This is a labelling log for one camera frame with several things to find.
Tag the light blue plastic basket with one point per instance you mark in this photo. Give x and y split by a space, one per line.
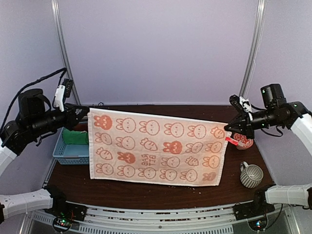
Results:
70 154

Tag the green rolled towel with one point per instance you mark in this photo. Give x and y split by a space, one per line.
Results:
75 137

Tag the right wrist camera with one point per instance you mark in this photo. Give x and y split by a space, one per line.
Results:
242 105

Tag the orange white patterned bowl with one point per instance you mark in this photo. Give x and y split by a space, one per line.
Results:
243 142

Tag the left aluminium frame post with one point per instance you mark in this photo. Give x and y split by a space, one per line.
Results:
61 40

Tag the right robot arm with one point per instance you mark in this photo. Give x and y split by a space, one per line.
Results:
277 113

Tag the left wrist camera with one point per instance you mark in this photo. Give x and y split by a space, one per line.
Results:
63 92

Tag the grey striped mug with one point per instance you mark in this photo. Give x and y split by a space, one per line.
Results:
251 175

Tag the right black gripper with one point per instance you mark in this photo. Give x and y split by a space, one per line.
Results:
245 127

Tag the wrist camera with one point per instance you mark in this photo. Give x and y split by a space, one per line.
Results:
242 105
63 92

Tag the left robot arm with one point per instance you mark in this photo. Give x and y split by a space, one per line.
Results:
34 123

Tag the right aluminium frame post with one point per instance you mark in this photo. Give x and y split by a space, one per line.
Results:
255 44

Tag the front aluminium rail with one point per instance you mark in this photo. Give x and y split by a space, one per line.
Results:
206 220

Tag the dark red rolled towel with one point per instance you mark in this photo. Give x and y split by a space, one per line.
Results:
81 127

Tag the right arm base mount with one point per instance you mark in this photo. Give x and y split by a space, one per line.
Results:
255 215

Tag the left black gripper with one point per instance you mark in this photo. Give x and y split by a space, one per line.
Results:
72 119

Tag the orange bunny pattern towel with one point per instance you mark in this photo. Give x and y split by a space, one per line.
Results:
153 149

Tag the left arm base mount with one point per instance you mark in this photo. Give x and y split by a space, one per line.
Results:
69 218

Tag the aluminium frame post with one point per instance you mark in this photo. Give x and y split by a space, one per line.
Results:
255 44
61 40

